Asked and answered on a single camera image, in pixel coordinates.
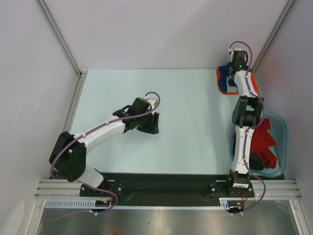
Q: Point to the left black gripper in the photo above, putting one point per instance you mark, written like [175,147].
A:
[152,127]

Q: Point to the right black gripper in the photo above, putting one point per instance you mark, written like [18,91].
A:
[231,67]

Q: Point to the blue t shirt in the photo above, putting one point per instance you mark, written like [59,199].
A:
[225,83]

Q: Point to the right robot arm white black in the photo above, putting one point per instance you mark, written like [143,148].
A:
[246,116]

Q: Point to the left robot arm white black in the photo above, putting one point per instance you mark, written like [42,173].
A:
[70,151]

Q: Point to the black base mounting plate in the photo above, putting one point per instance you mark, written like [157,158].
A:
[168,189]

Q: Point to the clear blue plastic bin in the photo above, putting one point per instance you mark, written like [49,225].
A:
[278,130]

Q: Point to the red t shirt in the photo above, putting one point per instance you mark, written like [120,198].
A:
[260,144]

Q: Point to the black t shirt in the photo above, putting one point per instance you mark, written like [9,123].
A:
[255,163]

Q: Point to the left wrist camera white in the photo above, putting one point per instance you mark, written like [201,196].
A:
[152,102]

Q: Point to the right aluminium corner post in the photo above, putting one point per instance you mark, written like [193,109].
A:
[278,24]

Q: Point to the aluminium corner post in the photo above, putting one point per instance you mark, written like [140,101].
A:
[278,24]
[58,35]

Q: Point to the left aluminium corner post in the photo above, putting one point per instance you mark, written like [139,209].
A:
[58,35]

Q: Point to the white slotted cable duct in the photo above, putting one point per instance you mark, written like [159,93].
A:
[98,204]

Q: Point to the aluminium rail front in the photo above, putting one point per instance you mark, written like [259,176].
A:
[61,189]

